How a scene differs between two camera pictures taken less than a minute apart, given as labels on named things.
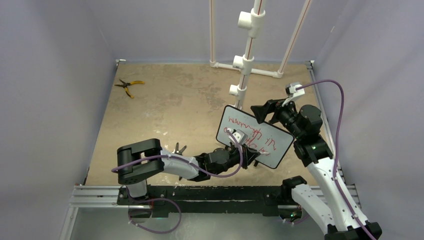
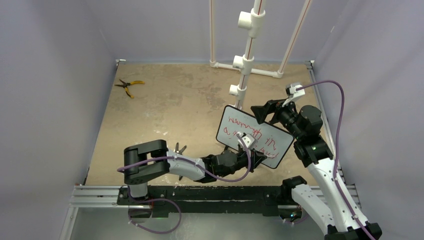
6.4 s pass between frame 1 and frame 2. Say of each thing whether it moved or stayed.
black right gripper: stayed
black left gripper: moved
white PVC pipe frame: stayed
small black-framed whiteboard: stayed
